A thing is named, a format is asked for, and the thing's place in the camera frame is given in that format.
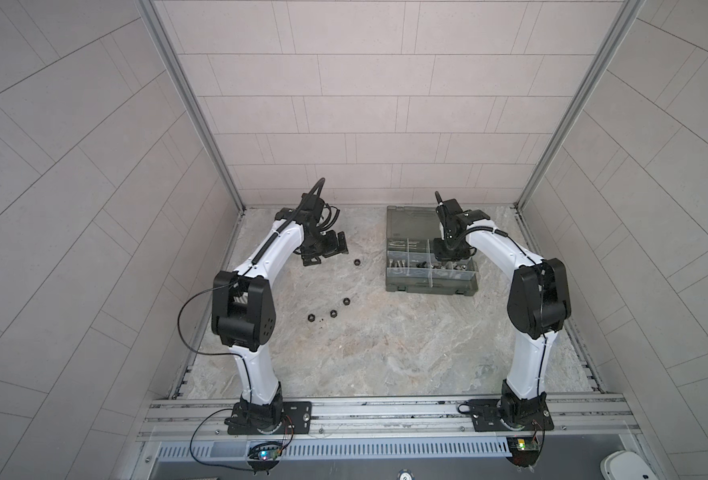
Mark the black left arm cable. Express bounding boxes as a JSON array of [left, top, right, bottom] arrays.
[[176, 284, 259, 472]]

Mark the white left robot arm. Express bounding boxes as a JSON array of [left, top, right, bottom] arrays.
[[211, 182, 348, 433]]

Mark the green plastic organizer box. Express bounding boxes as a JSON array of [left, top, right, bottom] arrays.
[[385, 206, 478, 296]]

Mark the white round device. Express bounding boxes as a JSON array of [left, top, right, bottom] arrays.
[[600, 450, 658, 480]]

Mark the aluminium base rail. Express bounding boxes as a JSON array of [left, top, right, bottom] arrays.
[[138, 392, 641, 441]]

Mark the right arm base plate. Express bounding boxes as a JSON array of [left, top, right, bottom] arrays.
[[456, 396, 554, 432]]

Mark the circuit board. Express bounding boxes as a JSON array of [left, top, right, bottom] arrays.
[[247, 441, 284, 464], [506, 437, 542, 468]]

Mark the left circuit board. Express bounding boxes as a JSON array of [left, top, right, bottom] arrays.
[[247, 441, 284, 464]]

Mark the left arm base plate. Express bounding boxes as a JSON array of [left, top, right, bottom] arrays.
[[224, 400, 313, 435]]

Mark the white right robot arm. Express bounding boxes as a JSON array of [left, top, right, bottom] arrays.
[[433, 194, 572, 430]]

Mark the right circuit board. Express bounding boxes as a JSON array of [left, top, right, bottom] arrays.
[[506, 437, 542, 468]]

